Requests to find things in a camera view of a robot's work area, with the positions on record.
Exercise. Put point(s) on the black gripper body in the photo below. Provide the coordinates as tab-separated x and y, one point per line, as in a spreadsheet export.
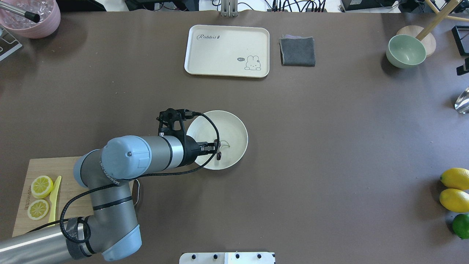
189	150

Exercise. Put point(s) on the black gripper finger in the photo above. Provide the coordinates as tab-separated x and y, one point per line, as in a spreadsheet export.
205	151
463	69
208	144

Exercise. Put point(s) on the dark red cherry pair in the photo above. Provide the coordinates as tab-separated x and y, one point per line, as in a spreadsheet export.
221	144

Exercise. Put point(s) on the cream round plate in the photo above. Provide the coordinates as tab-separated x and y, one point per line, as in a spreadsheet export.
230	128

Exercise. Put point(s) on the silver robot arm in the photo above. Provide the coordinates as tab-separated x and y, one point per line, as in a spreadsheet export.
112	230

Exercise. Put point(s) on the cream rabbit tray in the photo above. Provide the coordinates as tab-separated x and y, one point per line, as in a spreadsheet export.
235	51

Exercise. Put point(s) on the steel scoop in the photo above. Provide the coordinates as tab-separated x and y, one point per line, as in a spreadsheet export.
461	104

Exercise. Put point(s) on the wooden cup rack stand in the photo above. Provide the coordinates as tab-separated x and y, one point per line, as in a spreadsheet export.
424	35

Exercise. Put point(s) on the mint green bowl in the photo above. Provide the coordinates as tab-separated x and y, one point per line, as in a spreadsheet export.
404	51

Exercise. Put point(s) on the yellow lemon near lime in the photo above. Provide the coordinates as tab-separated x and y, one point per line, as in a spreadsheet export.
457	178

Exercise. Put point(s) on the yellow lemon near scoop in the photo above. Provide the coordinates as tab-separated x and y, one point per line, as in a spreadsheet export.
454	200

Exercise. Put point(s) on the grey folded cloth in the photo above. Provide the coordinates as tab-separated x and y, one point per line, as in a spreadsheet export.
297	51

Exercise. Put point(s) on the yellow plastic knife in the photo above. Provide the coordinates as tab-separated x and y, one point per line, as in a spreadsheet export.
53	196

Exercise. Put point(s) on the wooden cutting board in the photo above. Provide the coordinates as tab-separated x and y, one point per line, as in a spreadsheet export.
52	167

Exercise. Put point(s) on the green lime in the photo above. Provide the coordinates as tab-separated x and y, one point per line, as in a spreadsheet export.
460	226

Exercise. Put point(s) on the lemon slice far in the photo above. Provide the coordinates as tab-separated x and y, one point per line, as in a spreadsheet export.
41	187

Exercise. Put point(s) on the lemon slice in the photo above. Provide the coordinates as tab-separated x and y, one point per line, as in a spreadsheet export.
38	209
41	187

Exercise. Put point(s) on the lemon slice near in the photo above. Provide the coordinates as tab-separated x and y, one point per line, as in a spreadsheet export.
38	209

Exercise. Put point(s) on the pink bowl with ice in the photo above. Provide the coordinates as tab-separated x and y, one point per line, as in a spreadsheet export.
30	18

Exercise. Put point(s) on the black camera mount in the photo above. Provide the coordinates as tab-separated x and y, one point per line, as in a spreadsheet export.
171	122

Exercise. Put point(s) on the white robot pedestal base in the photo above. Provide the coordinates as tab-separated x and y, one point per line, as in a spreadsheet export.
244	257

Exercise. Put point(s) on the aluminium frame post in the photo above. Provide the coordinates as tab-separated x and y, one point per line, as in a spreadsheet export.
229	8

